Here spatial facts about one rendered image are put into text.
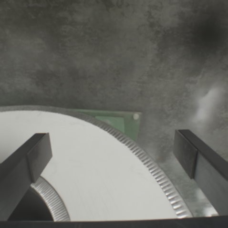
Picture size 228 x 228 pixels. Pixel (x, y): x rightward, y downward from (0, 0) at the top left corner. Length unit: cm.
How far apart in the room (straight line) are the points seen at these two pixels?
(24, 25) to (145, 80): 61
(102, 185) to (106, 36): 60
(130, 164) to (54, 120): 36
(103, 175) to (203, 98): 73
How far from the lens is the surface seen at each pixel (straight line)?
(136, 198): 51
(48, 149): 17
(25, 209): 88
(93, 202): 50
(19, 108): 83
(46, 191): 53
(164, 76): 89
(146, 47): 81
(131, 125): 104
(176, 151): 17
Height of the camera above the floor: 76
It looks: 49 degrees down
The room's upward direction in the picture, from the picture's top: 178 degrees counter-clockwise
